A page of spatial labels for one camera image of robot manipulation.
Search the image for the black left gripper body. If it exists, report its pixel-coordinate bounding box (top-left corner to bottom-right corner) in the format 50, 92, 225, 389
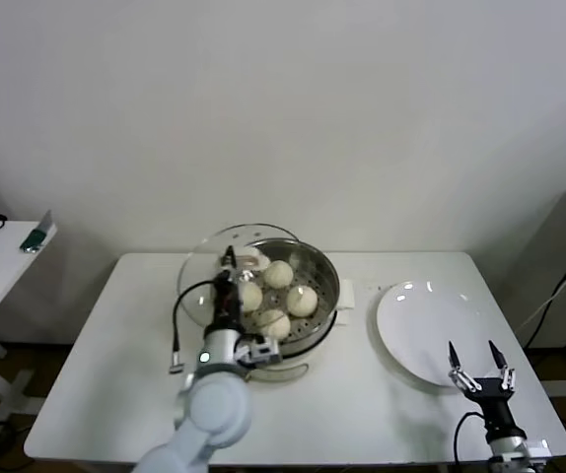
212, 272, 246, 332

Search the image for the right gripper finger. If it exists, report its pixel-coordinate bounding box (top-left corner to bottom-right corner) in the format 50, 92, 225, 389
449, 341, 481, 393
489, 339, 518, 391

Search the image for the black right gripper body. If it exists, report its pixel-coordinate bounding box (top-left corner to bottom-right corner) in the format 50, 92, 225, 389
462, 376, 517, 434

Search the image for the white steamed baozi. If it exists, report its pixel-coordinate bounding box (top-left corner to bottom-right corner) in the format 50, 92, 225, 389
240, 284, 264, 314
286, 286, 319, 318
262, 260, 295, 291
255, 308, 292, 341

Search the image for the round glass pot lid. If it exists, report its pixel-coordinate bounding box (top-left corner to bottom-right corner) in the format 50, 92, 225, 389
177, 224, 314, 331

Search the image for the steel steamer pot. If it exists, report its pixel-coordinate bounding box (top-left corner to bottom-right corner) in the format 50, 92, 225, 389
203, 278, 356, 384

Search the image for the perforated steel steamer basket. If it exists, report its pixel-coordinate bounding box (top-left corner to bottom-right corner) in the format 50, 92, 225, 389
212, 238, 342, 349

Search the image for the white round plate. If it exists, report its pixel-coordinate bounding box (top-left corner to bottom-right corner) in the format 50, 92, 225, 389
375, 281, 502, 390

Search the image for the green and grey tool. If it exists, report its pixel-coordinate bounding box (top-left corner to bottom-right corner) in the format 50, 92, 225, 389
20, 210, 58, 254

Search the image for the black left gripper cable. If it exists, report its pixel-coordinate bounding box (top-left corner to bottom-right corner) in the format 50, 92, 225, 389
167, 278, 225, 374

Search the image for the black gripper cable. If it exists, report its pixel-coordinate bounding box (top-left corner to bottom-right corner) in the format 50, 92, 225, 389
453, 412, 486, 473
167, 278, 225, 374

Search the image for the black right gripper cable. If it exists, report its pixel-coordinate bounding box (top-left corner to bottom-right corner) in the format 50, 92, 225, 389
453, 412, 486, 473

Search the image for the black wall cable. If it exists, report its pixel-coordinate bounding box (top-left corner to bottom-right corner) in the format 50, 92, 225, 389
523, 295, 566, 352

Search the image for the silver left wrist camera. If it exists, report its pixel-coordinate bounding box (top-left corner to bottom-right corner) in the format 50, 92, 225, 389
236, 337, 283, 367

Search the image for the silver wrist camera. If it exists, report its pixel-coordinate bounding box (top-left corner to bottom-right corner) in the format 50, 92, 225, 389
524, 436, 551, 462
236, 337, 283, 367

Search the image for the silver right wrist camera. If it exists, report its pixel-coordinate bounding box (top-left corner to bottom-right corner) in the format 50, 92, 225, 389
524, 436, 551, 462

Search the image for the white wall cable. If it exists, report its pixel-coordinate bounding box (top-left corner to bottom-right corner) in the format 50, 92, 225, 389
517, 275, 566, 336

